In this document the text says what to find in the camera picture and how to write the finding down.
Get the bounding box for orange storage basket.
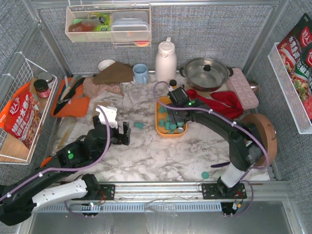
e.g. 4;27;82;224
155;102;188;138

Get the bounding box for tan felt coaster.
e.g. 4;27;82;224
94;101;114;108

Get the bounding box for red cloth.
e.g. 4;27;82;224
187;89;244;119

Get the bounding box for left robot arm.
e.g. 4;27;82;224
0;116;131;226

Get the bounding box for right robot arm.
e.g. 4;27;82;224
168;87;270;197

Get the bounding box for white mesh basket right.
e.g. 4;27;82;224
268;42;312;135

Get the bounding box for small orange bottle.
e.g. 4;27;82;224
169;79;177;89

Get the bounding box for orange cutting board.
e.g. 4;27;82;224
50;79;90;117

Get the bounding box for steel pot with lid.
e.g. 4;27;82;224
179;58;234;92

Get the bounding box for white thermos jug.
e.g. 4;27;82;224
155;37;177;82

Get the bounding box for striped pink cloth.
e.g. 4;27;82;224
82;77;124;99

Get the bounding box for light blue mug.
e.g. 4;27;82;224
133;63;150;85

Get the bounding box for black kitchen knife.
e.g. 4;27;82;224
53;78;85;116

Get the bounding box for brown cloth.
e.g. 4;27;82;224
93;62;134;85

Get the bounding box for orange cup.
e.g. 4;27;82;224
40;156;53;168

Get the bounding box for pink egg tray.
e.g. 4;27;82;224
227;67;259;110

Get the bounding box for white bowl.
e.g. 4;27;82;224
98;59;115;71

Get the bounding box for red lidded jar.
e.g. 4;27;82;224
33;79;51;98

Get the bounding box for silver lidded jar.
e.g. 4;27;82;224
38;72;54;84

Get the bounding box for purple spatula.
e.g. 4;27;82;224
211;162;230;168

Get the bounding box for orange snack bag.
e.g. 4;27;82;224
0;82;41;149

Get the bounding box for clear plastic containers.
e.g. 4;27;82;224
111;11;150;41

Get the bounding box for round wooden board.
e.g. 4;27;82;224
242;114;277;164

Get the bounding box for green snack packet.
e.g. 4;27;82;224
88;13;112;32

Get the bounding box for red seasoning packets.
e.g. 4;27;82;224
277;13;312;119

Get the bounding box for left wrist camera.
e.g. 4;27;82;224
96;105;118;129

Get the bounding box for white wire basket left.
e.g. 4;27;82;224
0;52;58;165

